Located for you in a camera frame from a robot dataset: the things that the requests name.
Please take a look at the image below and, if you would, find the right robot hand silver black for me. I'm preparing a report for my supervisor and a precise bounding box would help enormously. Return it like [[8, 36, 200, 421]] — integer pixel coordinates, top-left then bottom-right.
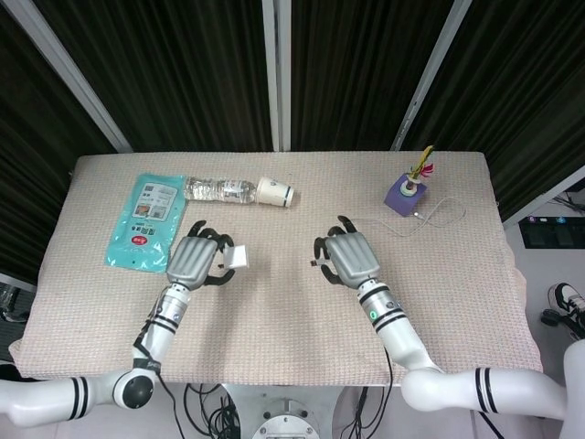
[[313, 215, 383, 290]]

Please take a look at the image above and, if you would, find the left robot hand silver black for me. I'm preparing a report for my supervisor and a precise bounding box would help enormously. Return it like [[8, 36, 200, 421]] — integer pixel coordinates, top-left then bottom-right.
[[165, 219, 237, 292]]

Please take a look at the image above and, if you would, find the white power adapter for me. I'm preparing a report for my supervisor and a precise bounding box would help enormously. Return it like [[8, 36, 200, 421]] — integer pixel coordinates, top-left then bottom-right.
[[221, 245, 250, 271]]

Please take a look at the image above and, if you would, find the white USB cable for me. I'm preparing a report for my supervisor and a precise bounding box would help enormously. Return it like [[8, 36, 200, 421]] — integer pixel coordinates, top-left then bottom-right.
[[309, 197, 467, 269]]

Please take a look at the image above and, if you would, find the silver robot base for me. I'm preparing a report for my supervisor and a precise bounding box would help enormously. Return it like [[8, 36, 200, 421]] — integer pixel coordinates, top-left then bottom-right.
[[250, 397, 321, 439]]

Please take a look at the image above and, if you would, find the teal wet wipes pack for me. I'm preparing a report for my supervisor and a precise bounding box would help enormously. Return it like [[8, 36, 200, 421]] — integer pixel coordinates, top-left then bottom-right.
[[104, 172, 189, 274]]

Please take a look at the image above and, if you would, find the clear plastic water bottle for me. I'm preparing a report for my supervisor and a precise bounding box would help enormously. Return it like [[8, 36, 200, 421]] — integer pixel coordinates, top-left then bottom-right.
[[183, 176, 260, 205]]

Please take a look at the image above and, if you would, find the purple foam block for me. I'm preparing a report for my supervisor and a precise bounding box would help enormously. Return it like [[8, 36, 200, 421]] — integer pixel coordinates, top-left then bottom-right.
[[383, 172, 429, 217]]

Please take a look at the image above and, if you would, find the beige waffle table cloth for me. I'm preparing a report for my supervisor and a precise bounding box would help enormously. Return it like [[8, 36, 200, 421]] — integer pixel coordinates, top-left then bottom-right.
[[8, 152, 543, 385]]

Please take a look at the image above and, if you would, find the white paper cup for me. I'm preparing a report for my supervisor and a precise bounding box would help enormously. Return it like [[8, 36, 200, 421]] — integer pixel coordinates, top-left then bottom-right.
[[254, 176, 296, 209]]

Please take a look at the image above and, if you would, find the dark computer monitor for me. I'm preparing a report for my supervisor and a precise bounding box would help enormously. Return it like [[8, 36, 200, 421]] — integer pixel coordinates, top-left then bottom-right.
[[520, 214, 585, 251]]

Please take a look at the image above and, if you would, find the black and white sneaker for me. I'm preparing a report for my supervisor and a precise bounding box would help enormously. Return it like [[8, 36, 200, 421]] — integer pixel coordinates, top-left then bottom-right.
[[547, 282, 585, 321]]

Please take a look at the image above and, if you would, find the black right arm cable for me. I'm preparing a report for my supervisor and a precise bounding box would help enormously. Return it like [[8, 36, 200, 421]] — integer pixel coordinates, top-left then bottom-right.
[[381, 347, 395, 439]]

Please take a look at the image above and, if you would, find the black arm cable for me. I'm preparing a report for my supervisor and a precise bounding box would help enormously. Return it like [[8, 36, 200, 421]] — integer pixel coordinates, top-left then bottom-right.
[[132, 292, 184, 439], [381, 347, 395, 439]]

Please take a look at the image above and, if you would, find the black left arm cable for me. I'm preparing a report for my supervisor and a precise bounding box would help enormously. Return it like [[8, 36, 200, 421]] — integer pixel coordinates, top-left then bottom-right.
[[132, 292, 184, 439]]

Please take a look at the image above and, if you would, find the slanted aluminium frame post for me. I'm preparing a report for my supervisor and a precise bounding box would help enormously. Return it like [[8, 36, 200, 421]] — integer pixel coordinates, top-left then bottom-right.
[[0, 0, 133, 154], [390, 0, 474, 152]]

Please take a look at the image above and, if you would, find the upright aluminium frame post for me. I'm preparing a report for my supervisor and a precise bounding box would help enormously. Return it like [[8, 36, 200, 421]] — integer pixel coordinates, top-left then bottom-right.
[[261, 0, 293, 153]]

